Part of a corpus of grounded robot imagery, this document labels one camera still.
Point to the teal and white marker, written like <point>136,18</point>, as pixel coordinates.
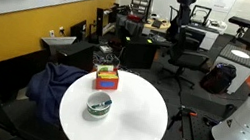
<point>102,104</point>

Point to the white drawer cabinet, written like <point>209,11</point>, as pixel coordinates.
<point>204,35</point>

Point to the black office chair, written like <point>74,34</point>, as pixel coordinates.
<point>186,52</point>

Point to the black desk block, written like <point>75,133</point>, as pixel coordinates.
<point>138,52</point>

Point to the white stand with round disc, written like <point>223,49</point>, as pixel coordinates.
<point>235,64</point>

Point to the black backpack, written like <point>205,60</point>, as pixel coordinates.
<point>219,78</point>

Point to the red box with blue label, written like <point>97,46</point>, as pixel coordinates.
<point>107,80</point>

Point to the black low cabinet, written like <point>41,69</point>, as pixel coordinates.
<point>75,53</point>

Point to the white tray shelf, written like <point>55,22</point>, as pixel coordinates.
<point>58,40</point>

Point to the dark blue blanket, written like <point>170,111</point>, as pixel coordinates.
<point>49,85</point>

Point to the black frame 3D printer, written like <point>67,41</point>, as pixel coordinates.
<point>200,15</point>

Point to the black bar camera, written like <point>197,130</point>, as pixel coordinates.
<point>244,22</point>

